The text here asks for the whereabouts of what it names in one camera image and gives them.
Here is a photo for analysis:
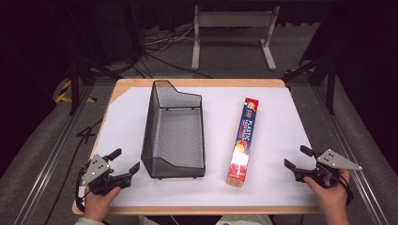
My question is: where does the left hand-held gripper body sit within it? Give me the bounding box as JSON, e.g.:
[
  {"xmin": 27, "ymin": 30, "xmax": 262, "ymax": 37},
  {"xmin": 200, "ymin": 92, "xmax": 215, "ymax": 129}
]
[{"xmin": 78, "ymin": 153, "xmax": 132, "ymax": 197}]

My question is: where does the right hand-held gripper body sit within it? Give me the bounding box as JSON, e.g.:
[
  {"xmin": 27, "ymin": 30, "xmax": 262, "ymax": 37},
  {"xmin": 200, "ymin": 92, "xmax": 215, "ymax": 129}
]
[{"xmin": 294, "ymin": 148, "xmax": 363, "ymax": 189}]

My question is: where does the person's right hand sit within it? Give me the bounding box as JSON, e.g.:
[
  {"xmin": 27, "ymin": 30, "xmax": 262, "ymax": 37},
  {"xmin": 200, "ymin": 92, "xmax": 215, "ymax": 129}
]
[{"xmin": 302, "ymin": 168, "xmax": 351, "ymax": 217}]

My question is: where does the person's left hand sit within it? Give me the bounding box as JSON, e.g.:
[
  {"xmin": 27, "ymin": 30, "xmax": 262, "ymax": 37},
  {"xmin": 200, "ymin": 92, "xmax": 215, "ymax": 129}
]
[{"xmin": 82, "ymin": 168, "xmax": 122, "ymax": 223}]

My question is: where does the black tape floor mark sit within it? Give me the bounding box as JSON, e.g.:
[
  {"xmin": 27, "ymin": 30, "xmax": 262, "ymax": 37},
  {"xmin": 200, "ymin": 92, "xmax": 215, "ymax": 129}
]
[{"xmin": 76, "ymin": 125, "xmax": 97, "ymax": 145}]

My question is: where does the white paper sheet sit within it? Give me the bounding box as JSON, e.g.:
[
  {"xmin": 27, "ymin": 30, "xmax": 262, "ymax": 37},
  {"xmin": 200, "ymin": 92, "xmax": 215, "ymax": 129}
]
[{"xmin": 90, "ymin": 86, "xmax": 319, "ymax": 208}]

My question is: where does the long blue red wrap box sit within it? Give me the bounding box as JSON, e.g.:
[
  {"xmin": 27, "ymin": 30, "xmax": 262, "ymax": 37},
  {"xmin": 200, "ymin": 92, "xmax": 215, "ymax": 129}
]
[{"xmin": 225, "ymin": 97, "xmax": 260, "ymax": 188}]

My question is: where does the person's pale sleeve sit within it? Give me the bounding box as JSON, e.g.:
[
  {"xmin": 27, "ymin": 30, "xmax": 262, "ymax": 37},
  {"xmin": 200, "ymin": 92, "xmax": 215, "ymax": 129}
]
[{"xmin": 74, "ymin": 217, "xmax": 105, "ymax": 225}]

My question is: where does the black tripod stand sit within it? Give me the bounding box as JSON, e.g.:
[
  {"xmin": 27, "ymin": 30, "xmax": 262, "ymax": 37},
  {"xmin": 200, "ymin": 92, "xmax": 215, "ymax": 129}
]
[
  {"xmin": 67, "ymin": 55, "xmax": 124, "ymax": 116},
  {"xmin": 281, "ymin": 55, "xmax": 338, "ymax": 116}
]

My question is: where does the white metal stand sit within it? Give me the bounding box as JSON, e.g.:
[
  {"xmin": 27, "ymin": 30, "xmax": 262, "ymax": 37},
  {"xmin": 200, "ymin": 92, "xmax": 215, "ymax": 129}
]
[{"xmin": 191, "ymin": 4, "xmax": 281, "ymax": 71}]

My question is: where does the aluminium floor rail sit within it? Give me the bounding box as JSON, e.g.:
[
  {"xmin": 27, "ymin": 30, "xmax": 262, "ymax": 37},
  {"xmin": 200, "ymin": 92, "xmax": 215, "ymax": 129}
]
[
  {"xmin": 12, "ymin": 84, "xmax": 96, "ymax": 225},
  {"xmin": 313, "ymin": 84, "xmax": 390, "ymax": 225}
]

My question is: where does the black floor cable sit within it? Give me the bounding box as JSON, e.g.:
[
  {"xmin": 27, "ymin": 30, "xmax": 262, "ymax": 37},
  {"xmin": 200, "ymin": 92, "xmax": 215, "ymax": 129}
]
[{"xmin": 42, "ymin": 117, "xmax": 105, "ymax": 225}]

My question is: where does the right hand-held gripper cable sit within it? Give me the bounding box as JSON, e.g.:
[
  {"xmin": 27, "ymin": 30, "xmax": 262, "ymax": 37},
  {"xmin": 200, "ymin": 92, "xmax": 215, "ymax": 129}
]
[{"xmin": 337, "ymin": 173, "xmax": 355, "ymax": 206}]

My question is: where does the hand-held gripper cable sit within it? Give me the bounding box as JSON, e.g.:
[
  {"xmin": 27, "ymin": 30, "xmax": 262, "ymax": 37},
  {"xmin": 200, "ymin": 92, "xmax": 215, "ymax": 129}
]
[
  {"xmin": 337, "ymin": 173, "xmax": 355, "ymax": 206},
  {"xmin": 74, "ymin": 167, "xmax": 87, "ymax": 214}
]

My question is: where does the left hand-held gripper cable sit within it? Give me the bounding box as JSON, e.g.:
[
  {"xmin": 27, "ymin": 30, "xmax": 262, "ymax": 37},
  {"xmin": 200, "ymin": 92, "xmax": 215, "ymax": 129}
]
[{"xmin": 74, "ymin": 167, "xmax": 87, "ymax": 214}]

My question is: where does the black wire mesh basket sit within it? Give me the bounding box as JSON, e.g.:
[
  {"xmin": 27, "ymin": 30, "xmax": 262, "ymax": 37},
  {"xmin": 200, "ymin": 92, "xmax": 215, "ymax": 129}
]
[{"xmin": 140, "ymin": 80, "xmax": 207, "ymax": 180}]

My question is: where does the bundle of floor cables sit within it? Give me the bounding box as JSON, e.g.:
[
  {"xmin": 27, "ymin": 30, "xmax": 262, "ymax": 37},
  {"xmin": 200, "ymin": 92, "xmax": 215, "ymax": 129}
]
[{"xmin": 142, "ymin": 25, "xmax": 214, "ymax": 80}]

